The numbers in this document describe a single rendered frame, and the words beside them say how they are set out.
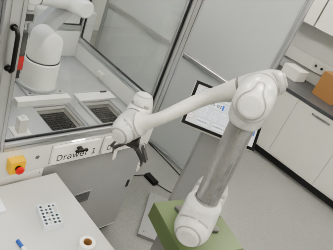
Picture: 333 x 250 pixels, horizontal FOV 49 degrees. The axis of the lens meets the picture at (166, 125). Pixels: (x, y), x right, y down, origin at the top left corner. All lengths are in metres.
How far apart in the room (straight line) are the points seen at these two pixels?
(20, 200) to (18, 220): 0.12
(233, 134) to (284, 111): 3.09
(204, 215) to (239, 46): 1.92
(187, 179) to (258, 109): 1.62
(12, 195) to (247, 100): 1.15
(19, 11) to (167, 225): 1.10
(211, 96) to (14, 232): 0.99
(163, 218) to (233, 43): 1.82
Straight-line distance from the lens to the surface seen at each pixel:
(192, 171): 2.74
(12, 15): 1.45
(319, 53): 4.99
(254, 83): 1.27
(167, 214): 1.85
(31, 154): 1.86
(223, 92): 1.49
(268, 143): 4.57
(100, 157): 2.16
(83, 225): 1.79
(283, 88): 1.44
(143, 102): 1.61
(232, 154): 1.38
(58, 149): 1.90
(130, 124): 1.50
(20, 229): 1.72
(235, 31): 3.19
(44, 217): 1.75
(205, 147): 2.62
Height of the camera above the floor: 2.06
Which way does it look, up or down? 28 degrees down
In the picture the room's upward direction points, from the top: 23 degrees clockwise
